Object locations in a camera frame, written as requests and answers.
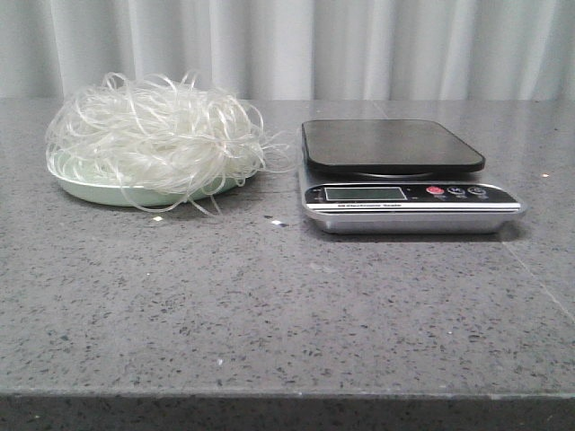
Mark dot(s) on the white pleated curtain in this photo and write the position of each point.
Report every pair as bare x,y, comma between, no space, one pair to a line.
330,50

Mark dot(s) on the white translucent vermicelli bundle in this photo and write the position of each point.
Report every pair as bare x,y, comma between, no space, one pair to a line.
155,121

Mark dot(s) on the silver black kitchen scale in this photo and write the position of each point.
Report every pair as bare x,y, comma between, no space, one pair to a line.
397,176

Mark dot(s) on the light green round plate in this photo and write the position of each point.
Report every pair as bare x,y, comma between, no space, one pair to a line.
156,190

